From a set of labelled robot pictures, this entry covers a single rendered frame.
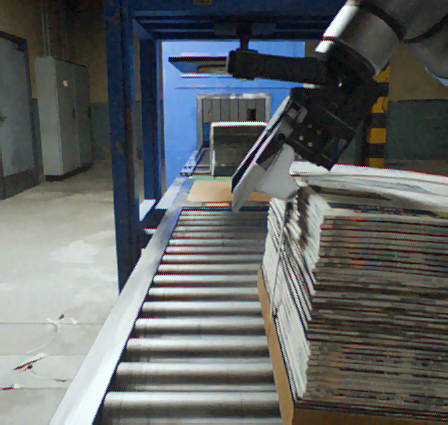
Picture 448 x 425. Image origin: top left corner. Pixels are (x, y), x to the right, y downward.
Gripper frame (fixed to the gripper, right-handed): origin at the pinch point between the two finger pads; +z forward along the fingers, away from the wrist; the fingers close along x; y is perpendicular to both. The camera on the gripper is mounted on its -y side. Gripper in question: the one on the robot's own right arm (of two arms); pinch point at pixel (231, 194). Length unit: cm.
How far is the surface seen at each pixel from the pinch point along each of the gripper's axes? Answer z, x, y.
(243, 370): 18.9, 1.0, 14.8
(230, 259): 19, 46, 13
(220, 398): 20.5, -5.1, 12.4
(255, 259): 16, 46, 18
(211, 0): -35, 101, -31
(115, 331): 29.6, 11.0, -1.5
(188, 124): 18, 333, -29
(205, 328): 22.2, 13.2, 10.3
